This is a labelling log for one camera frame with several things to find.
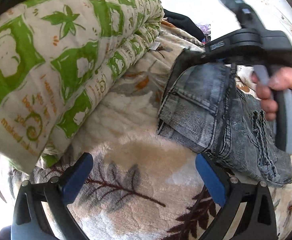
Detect grey denim pants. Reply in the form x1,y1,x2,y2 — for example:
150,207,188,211
157,49,292,187

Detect right hand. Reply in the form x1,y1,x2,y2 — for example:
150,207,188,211
251,67,292,121

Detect purple plastic bag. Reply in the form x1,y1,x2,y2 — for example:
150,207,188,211
197,24,211,43

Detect black garment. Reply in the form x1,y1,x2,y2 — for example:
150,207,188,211
164,9,205,41

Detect white quilt label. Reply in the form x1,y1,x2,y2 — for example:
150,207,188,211
149,41,160,51

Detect leaf pattern bed blanket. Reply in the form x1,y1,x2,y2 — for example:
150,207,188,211
8,21,292,240

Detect green white rolled quilt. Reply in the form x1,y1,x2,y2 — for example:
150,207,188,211
0,0,164,173

